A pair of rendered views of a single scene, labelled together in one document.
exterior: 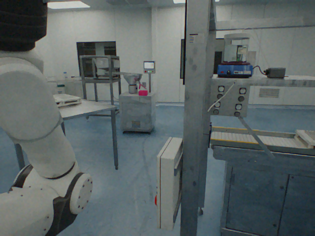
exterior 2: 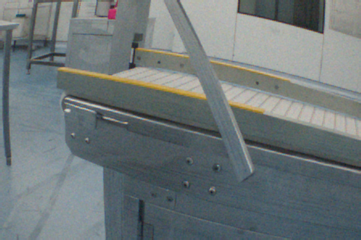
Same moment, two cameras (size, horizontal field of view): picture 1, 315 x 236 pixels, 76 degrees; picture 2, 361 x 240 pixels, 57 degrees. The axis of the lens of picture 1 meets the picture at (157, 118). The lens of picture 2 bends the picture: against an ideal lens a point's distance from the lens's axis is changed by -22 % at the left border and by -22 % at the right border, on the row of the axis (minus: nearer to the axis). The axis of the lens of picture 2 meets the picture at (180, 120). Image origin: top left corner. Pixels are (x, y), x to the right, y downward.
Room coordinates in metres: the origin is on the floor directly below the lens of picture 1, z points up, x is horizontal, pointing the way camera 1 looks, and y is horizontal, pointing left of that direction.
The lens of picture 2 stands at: (0.67, -0.63, 1.00)
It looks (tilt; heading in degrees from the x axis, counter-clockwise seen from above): 18 degrees down; 5
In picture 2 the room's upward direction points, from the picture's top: 7 degrees clockwise
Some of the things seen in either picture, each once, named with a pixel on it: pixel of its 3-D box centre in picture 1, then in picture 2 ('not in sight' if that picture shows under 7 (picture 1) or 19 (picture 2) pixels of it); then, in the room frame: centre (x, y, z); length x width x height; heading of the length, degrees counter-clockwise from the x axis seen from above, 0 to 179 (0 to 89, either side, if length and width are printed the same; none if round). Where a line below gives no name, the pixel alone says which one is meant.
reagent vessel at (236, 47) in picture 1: (236, 46); not in sight; (1.33, -0.49, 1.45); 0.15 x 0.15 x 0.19
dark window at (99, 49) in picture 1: (97, 59); not in sight; (6.78, 1.94, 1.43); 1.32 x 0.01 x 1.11; 81
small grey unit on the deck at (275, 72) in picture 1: (274, 72); not in sight; (1.25, -0.71, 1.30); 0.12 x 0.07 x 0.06; 73
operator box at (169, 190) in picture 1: (171, 181); not in sight; (0.61, -0.05, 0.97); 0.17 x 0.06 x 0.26; 163
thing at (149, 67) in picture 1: (149, 76); not in sight; (4.07, 0.15, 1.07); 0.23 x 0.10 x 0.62; 81
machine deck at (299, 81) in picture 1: (262, 79); not in sight; (1.32, -0.68, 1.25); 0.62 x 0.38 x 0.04; 73
